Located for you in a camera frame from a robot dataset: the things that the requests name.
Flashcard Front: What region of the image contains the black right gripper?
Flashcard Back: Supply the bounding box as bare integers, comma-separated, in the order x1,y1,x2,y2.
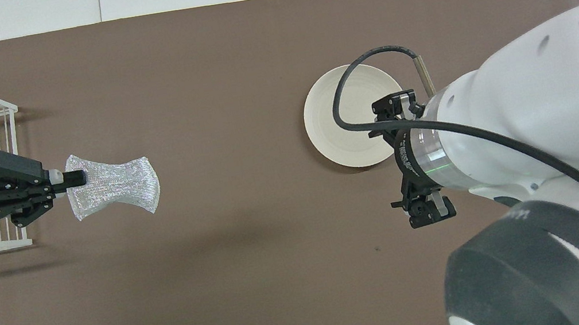
370,84,458,233

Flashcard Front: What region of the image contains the silver mesh sponge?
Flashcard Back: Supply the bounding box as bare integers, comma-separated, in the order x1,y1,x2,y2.
61,142,165,227

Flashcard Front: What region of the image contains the cream round plate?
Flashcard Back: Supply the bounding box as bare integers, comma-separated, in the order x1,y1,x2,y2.
297,57,417,176

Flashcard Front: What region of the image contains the brown table mat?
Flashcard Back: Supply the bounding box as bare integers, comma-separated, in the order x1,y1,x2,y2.
0,0,579,325

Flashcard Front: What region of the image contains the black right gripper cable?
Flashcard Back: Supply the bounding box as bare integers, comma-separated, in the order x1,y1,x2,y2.
324,16,579,322

